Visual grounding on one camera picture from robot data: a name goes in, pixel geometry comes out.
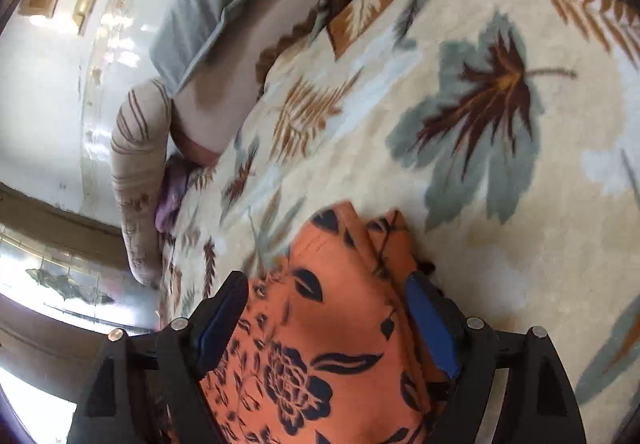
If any orange floral shirt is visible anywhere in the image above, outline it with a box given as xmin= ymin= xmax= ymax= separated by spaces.
xmin=165 ymin=201 xmax=456 ymax=444

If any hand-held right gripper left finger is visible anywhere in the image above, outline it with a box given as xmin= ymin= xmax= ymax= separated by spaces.
xmin=67 ymin=271 xmax=251 ymax=444

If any leaf printed blanket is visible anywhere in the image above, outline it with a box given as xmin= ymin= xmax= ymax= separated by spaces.
xmin=157 ymin=0 xmax=640 ymax=425

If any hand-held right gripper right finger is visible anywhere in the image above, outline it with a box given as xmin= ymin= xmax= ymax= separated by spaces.
xmin=404 ymin=269 xmax=588 ymax=444

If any pinkish bed sheet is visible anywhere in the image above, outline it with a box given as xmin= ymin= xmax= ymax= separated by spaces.
xmin=172 ymin=0 xmax=326 ymax=170

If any striped floral bolster pillow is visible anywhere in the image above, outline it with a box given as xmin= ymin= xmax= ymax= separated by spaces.
xmin=111 ymin=78 xmax=176 ymax=286

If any beige wall switch plate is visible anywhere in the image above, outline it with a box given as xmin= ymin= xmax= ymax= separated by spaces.
xmin=72 ymin=0 xmax=99 ymax=36

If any dark wooden door frame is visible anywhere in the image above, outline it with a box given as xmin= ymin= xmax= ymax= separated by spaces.
xmin=0 ymin=181 xmax=126 ymax=270

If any stained glass door panel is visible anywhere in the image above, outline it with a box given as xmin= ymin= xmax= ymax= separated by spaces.
xmin=0 ymin=231 xmax=156 ymax=325

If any purple cloth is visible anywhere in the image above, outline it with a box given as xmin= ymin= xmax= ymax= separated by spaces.
xmin=156 ymin=157 xmax=201 ymax=232

